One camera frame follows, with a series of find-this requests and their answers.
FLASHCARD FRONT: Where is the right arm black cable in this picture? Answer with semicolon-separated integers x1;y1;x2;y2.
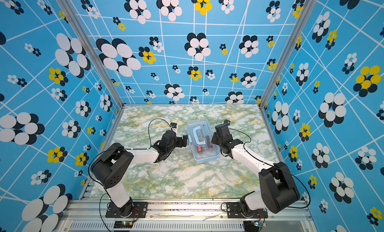
227;127;312;209

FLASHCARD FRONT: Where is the orange black screwdriver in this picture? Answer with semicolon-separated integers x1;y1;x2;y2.
205;136;213;151

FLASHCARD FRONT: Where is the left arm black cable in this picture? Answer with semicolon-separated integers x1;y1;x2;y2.
87;117;175;232

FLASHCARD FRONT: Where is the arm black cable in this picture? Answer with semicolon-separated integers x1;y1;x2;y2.
87;117;175;232
227;127;312;209

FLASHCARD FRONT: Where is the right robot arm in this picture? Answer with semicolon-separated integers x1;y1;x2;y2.
212;124;300;218

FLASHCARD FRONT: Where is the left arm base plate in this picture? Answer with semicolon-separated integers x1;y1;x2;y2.
106;202;149;219

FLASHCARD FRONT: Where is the green circuit board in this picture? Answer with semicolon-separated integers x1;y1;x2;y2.
114;221;134;229
244;221;264;232

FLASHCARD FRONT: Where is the aluminium front rail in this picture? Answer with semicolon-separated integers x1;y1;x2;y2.
57;199;317;232

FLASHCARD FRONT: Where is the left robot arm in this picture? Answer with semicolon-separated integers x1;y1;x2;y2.
91;130;188;218

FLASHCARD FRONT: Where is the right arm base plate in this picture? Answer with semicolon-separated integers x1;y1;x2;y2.
224;202;269;220

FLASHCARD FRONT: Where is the right green circuit board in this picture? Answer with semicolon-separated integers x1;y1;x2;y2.
244;221;264;232

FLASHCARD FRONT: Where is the left green circuit board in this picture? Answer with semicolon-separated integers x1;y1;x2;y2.
114;221;134;229

